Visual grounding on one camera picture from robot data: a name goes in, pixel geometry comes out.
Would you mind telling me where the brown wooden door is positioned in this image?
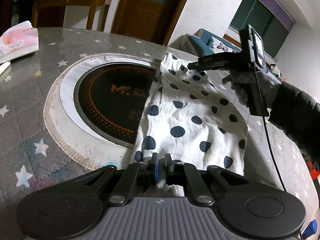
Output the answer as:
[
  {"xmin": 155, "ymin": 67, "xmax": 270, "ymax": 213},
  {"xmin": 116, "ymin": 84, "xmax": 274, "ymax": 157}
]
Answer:
[{"xmin": 111, "ymin": 0, "xmax": 197, "ymax": 46}]

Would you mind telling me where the red object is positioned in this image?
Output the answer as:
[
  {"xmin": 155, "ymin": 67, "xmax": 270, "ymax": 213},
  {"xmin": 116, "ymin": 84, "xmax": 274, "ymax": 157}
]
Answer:
[{"xmin": 306, "ymin": 155, "xmax": 320, "ymax": 180}]

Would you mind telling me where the white navy polka dot garment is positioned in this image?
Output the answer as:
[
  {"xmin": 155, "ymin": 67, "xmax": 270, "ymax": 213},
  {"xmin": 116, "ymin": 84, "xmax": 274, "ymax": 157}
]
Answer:
[{"xmin": 130, "ymin": 52, "xmax": 248, "ymax": 180}]

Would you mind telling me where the white butterfly print pillow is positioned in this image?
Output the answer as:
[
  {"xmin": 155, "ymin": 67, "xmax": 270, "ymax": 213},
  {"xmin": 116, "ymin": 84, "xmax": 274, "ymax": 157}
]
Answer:
[{"xmin": 207, "ymin": 36, "xmax": 241, "ymax": 55}]

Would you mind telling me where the blue plastic object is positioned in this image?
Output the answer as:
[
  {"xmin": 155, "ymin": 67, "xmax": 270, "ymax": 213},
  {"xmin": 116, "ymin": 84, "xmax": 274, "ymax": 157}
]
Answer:
[{"xmin": 301, "ymin": 219, "xmax": 317, "ymax": 239}]

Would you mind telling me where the dark glass window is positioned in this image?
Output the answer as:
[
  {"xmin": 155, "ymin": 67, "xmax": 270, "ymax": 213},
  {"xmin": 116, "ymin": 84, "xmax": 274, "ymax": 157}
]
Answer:
[{"xmin": 229, "ymin": 0, "xmax": 295, "ymax": 58}]

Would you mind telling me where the round black induction cooktop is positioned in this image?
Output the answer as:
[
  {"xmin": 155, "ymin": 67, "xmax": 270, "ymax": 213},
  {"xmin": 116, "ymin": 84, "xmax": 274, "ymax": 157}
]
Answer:
[{"xmin": 59, "ymin": 54, "xmax": 163, "ymax": 148}]

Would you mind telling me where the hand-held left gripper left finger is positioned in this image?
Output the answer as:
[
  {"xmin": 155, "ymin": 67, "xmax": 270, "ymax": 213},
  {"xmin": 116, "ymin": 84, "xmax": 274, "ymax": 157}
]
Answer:
[{"xmin": 82, "ymin": 152, "xmax": 160, "ymax": 207}]

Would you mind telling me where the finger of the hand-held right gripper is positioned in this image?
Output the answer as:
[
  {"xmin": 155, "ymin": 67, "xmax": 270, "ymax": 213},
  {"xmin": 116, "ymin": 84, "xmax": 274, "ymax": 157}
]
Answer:
[{"xmin": 187, "ymin": 53, "xmax": 242, "ymax": 72}]

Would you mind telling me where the person's right forearm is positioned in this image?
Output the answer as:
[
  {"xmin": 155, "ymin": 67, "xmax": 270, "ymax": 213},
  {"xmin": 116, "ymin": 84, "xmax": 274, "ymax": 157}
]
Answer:
[{"xmin": 269, "ymin": 81, "xmax": 320, "ymax": 170}]

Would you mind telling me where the person's right hand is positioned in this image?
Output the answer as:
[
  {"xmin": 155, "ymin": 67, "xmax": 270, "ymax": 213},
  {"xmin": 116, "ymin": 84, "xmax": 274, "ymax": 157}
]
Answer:
[{"xmin": 222, "ymin": 69, "xmax": 282, "ymax": 111}]

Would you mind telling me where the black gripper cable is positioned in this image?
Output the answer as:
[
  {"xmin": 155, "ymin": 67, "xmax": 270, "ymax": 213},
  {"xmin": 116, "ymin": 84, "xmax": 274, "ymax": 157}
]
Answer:
[{"xmin": 255, "ymin": 70, "xmax": 287, "ymax": 192}]

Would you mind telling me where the wooden side table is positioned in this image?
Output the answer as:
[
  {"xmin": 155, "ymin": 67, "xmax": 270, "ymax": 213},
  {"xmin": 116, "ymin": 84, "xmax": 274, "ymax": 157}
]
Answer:
[{"xmin": 31, "ymin": 0, "xmax": 114, "ymax": 30}]

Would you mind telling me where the blue sofa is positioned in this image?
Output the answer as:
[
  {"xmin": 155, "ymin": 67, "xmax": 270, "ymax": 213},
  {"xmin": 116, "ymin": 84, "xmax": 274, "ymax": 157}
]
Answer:
[{"xmin": 180, "ymin": 28, "xmax": 282, "ymax": 78}]

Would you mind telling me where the pink white tissue pack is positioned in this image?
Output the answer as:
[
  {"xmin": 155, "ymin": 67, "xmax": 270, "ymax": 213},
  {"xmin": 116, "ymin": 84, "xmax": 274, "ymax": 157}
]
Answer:
[{"xmin": 0, "ymin": 20, "xmax": 40, "ymax": 63}]

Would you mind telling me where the dark wooden cabinet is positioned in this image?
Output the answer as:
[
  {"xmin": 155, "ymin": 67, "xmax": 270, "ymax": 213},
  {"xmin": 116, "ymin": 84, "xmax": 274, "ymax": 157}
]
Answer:
[{"xmin": 0, "ymin": 0, "xmax": 63, "ymax": 28}]

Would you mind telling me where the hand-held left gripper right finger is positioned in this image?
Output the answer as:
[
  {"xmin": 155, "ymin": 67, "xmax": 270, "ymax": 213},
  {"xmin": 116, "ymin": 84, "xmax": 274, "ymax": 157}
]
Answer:
[{"xmin": 164, "ymin": 152, "xmax": 242, "ymax": 207}]

